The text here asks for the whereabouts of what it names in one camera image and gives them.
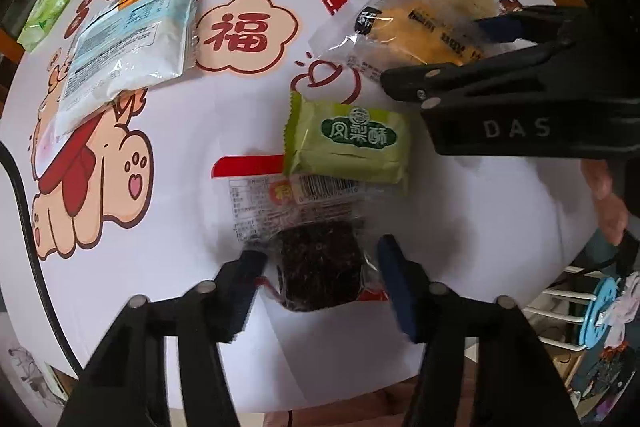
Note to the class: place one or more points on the dark rice cake packet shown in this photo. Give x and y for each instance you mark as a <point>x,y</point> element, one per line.
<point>320,262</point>

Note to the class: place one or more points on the large white labelled packet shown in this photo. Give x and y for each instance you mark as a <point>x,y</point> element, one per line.
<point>125,42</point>

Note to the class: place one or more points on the green wet wipes pack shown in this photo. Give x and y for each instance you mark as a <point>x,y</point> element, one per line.
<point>45,12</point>

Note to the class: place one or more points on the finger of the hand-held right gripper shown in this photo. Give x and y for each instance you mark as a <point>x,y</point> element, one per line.
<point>415,82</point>
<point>500,28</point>

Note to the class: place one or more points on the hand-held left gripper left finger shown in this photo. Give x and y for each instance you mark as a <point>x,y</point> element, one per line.
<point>247,289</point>

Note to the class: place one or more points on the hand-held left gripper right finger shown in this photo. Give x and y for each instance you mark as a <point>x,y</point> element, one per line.
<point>400,287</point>

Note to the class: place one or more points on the green pastry packet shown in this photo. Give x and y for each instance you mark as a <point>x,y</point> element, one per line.
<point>350,137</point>

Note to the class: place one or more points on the blue round stool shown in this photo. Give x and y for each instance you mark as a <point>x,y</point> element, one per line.
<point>602,312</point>

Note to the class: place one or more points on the yellow cake packet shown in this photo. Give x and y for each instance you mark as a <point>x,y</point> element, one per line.
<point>410,27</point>

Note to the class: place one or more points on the person's right hand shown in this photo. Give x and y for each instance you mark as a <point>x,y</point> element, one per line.
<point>602,192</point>

